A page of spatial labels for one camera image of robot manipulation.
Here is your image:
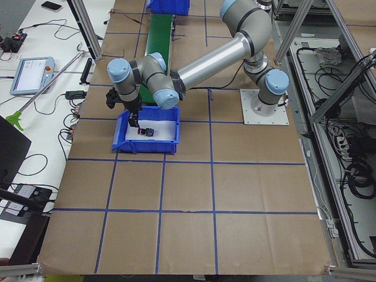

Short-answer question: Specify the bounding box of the teach pendant tablet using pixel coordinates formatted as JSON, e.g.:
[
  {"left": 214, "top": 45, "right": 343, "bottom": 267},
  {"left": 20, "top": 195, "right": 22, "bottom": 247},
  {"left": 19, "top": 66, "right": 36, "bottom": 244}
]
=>
[{"left": 9, "top": 56, "right": 55, "bottom": 96}]

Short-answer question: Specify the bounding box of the blue bin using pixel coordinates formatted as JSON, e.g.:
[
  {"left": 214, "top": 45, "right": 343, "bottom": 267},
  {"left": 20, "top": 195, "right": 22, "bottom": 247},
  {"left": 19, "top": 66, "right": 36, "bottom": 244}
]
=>
[
  {"left": 112, "top": 106, "right": 180, "bottom": 155},
  {"left": 146, "top": 0, "right": 190, "bottom": 16}
]

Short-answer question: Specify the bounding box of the reacher grabber tool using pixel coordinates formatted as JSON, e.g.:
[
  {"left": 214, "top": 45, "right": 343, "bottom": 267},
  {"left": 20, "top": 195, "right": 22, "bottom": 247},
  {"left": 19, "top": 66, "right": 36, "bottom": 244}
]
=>
[{"left": 5, "top": 45, "right": 87, "bottom": 131}]

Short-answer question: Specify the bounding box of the black handle bar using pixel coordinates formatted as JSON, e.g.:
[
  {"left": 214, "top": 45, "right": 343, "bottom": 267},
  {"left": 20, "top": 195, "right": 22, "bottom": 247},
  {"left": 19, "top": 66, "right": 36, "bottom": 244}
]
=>
[{"left": 79, "top": 58, "right": 92, "bottom": 85}]

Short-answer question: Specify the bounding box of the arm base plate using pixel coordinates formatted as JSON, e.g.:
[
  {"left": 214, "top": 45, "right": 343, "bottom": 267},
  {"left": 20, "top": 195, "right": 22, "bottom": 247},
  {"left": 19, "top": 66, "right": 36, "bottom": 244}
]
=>
[{"left": 240, "top": 89, "right": 289, "bottom": 126}]

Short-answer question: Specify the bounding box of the blue bin right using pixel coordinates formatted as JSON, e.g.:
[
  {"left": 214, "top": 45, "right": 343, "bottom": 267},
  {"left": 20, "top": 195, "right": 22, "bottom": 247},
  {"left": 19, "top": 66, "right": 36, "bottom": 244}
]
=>
[{"left": 146, "top": 0, "right": 190, "bottom": 16}]

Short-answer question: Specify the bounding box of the black monitor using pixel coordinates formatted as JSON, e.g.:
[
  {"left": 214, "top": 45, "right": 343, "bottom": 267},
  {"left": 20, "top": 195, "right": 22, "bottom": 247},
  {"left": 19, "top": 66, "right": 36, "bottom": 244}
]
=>
[{"left": 1, "top": 117, "right": 32, "bottom": 183}]

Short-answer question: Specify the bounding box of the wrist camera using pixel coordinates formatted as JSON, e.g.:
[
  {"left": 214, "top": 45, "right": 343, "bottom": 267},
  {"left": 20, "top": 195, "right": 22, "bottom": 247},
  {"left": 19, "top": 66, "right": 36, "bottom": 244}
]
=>
[{"left": 106, "top": 88, "right": 118, "bottom": 109}]

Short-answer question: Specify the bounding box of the white foam pad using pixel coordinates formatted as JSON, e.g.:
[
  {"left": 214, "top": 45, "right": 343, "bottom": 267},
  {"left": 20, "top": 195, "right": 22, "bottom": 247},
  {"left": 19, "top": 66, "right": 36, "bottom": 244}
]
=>
[{"left": 125, "top": 120, "right": 176, "bottom": 141}]

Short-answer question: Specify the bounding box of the green conveyor belt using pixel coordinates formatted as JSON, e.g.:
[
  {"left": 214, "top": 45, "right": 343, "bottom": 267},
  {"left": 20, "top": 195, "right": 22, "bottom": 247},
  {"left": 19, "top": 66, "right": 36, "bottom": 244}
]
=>
[{"left": 137, "top": 14, "right": 179, "bottom": 109}]

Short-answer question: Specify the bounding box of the red push button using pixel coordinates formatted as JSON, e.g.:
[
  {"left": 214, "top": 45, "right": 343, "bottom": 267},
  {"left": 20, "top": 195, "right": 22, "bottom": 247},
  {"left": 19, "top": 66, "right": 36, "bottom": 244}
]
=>
[{"left": 137, "top": 127, "right": 155, "bottom": 137}]

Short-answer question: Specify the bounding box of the black smartphone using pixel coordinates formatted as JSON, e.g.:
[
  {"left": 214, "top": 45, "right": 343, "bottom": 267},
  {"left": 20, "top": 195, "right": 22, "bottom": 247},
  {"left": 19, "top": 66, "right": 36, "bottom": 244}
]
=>
[{"left": 41, "top": 1, "right": 62, "bottom": 12}]

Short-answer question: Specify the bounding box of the blue bin left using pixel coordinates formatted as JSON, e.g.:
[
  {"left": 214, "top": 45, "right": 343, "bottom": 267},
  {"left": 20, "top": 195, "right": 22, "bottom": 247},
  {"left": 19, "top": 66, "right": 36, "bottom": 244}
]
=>
[{"left": 112, "top": 106, "right": 180, "bottom": 155}]

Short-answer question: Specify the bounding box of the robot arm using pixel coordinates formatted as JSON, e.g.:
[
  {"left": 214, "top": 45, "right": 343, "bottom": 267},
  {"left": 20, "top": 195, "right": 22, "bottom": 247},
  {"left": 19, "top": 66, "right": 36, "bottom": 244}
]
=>
[{"left": 106, "top": 1, "right": 289, "bottom": 127}]

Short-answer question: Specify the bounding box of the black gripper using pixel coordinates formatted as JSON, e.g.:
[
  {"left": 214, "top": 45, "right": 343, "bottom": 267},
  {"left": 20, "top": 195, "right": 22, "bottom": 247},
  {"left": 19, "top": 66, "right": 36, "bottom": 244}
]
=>
[{"left": 122, "top": 98, "right": 142, "bottom": 127}]

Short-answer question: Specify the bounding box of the aluminium frame post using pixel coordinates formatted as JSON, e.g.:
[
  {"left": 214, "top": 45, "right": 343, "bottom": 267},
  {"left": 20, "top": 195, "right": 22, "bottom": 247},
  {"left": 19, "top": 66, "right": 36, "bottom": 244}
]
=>
[{"left": 68, "top": 0, "right": 102, "bottom": 61}]

